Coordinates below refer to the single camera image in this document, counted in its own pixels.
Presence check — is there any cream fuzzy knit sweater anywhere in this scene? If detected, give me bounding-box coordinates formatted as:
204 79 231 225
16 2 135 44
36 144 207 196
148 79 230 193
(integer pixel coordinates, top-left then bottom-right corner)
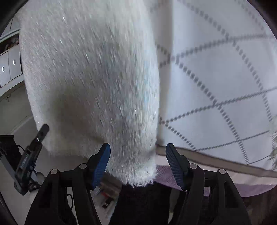
17 1 160 186

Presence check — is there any grey cabinet with drawers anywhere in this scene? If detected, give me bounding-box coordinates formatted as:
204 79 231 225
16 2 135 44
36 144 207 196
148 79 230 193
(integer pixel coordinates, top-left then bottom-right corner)
1 17 24 96

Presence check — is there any white grid-pattern bed sheet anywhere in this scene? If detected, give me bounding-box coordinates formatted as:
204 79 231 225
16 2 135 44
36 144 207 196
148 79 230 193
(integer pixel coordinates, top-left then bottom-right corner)
149 0 277 198

